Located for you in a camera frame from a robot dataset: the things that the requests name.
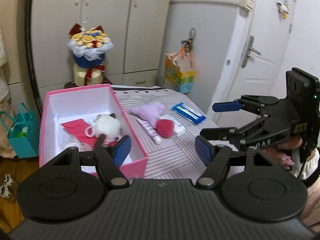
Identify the person's right hand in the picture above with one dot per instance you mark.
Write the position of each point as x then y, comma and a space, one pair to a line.
285, 156

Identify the teal paper bag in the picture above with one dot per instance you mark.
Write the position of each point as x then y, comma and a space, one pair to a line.
25, 142

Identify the pink cardboard box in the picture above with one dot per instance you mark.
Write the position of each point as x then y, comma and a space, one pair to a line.
135, 166

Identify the white door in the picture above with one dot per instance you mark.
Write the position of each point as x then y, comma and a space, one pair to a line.
270, 75

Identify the red fluffy pompom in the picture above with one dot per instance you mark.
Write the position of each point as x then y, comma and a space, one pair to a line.
165, 128

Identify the person's right forearm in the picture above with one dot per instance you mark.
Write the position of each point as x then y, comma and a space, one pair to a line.
310, 165

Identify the striped tablecloth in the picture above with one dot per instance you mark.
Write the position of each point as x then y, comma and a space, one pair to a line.
175, 155

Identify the purple plush toy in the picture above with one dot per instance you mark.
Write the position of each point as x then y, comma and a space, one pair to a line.
150, 111

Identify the white paper sheet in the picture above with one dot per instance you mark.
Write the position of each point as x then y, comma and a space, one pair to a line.
60, 136

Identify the red envelope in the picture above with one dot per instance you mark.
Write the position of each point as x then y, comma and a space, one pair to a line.
75, 127

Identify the white packet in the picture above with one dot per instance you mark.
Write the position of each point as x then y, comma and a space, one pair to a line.
178, 128

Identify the white duck plush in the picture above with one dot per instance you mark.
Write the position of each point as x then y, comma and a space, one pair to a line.
283, 8

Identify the hanging key bunch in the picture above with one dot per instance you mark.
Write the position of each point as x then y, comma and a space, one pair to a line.
188, 42

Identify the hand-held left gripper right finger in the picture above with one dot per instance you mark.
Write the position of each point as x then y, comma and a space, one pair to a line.
203, 151

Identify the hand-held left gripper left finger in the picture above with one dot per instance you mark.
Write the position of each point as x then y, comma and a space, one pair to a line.
122, 150

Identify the black metal clothes rack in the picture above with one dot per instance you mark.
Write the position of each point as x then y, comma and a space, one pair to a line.
36, 95

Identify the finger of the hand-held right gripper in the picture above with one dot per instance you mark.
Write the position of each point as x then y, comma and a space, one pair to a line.
225, 106
220, 133

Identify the beige wardrobe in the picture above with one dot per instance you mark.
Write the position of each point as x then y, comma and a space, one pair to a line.
112, 30

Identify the white tube with purple print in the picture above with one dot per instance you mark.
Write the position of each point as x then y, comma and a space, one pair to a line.
150, 132

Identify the cream fluffy cardigan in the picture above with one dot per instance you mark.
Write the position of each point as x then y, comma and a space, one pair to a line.
1, 50

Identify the white tulle scrunchie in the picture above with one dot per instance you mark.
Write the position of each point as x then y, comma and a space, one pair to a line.
72, 145

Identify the blue wipes packet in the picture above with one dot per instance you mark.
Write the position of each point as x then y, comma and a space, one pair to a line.
187, 112

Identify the person's pink clothing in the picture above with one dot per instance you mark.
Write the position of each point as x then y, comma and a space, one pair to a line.
313, 205

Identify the colourful paper gift bag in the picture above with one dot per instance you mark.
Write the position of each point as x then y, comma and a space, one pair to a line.
180, 78

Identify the flower bouquet with blue wrap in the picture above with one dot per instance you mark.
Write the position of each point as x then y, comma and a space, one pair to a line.
87, 55

